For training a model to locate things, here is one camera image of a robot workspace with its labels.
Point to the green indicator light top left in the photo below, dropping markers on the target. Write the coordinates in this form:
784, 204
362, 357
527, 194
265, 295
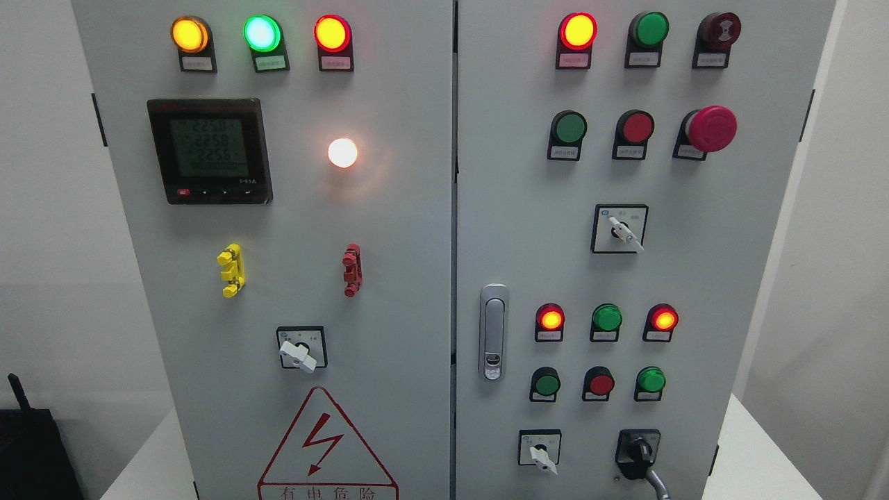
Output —
264, 37

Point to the green indicator light top right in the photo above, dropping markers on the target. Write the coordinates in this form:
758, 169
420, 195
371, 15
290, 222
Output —
644, 42

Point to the red push button upper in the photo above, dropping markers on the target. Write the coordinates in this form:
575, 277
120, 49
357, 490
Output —
632, 132

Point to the red emergency stop button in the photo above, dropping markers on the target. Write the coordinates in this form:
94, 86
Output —
704, 131

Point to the black digital power meter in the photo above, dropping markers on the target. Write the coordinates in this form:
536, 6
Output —
211, 151

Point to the black device with antenna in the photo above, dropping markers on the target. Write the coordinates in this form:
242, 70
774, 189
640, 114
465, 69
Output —
34, 461

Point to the green push button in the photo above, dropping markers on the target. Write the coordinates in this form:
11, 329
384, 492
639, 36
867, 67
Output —
567, 130
545, 385
649, 384

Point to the grey left cabinet door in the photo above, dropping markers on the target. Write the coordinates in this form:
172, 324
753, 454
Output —
389, 347

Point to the white glowing indicator light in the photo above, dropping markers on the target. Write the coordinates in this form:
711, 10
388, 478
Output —
342, 153

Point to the green push button upper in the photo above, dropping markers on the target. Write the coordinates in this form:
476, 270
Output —
567, 130

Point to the red lit indicator lower right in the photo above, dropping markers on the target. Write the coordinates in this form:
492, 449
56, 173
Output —
662, 320

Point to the green push button lower left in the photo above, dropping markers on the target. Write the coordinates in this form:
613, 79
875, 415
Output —
545, 385

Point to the white selector switch upper right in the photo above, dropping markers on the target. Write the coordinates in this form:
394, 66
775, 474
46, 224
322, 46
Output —
619, 228

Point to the red electric warning sticker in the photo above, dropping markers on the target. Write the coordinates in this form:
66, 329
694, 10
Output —
323, 456

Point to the red terminal connector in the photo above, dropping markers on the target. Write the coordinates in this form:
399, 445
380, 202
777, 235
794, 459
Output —
353, 272

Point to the green push button lower right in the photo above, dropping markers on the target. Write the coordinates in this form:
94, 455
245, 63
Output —
649, 384

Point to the white selector switch bottom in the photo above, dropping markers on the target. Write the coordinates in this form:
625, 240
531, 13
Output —
540, 448

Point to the silver door handle lock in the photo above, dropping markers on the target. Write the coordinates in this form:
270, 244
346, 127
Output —
493, 327

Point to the yellow indicator light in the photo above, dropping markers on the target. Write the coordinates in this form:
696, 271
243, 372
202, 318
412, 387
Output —
193, 40

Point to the grey cabinet door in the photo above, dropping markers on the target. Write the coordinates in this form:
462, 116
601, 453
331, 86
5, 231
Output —
526, 222
389, 347

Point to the red indicator light top left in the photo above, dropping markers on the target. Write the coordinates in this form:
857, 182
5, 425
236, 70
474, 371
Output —
333, 36

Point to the black rotary knob switch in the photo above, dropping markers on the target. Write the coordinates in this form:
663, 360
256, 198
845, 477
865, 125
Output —
636, 452

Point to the red lit indicator lower left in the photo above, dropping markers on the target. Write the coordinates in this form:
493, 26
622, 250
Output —
549, 323

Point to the white selector switch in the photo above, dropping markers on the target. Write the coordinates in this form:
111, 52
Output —
619, 228
540, 448

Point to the red indicator light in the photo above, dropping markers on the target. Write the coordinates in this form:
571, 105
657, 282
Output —
333, 36
576, 34

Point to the red push button lower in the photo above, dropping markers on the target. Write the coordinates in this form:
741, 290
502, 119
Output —
598, 384

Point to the red indicator light top right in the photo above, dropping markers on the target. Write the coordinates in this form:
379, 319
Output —
576, 34

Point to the green indicator lower middle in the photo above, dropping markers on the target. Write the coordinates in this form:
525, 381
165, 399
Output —
606, 320

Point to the green indicator light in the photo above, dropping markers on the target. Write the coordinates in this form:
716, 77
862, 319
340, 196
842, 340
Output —
264, 37
644, 42

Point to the red lit indicator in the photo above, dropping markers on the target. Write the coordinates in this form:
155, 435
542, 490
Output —
549, 323
662, 320

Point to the dark red buzzer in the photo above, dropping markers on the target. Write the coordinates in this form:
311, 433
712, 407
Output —
716, 34

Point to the yellow terminal connector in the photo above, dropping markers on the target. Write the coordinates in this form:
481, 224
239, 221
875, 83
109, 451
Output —
232, 271

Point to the white selector switch left door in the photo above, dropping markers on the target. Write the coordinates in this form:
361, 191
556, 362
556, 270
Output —
302, 347

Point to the grey right cabinet door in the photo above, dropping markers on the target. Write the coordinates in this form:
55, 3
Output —
526, 222

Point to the red push button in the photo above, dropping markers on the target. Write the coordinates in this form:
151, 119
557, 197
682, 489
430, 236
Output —
598, 384
632, 132

